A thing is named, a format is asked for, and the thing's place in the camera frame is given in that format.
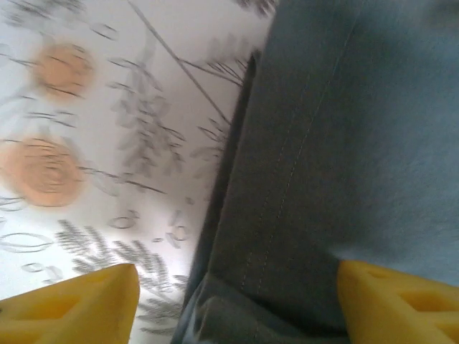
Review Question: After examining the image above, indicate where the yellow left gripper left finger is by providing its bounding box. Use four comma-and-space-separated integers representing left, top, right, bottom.
0, 263, 141, 344

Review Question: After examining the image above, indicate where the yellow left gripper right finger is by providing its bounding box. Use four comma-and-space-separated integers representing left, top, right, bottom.
338, 259, 459, 344

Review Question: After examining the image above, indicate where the grey inside-out t-shirt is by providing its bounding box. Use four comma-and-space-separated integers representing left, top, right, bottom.
171, 0, 459, 344

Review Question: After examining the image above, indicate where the floral printed table cover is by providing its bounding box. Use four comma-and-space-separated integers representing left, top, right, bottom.
0, 0, 280, 344

